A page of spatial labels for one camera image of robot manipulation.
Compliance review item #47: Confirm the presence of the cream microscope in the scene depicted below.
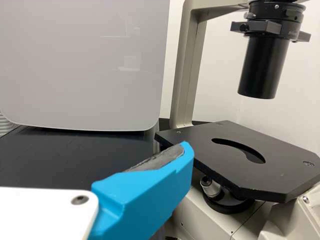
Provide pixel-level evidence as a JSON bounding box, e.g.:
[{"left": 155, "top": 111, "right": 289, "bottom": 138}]
[{"left": 154, "top": 0, "right": 320, "bottom": 240}]

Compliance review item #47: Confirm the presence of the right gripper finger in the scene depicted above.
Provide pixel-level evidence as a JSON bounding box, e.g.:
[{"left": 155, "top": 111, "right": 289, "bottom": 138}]
[{"left": 89, "top": 141, "right": 195, "bottom": 240}]

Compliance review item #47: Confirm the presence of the white box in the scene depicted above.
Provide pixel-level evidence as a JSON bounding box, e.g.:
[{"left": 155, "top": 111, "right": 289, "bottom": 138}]
[{"left": 0, "top": 0, "right": 171, "bottom": 133}]

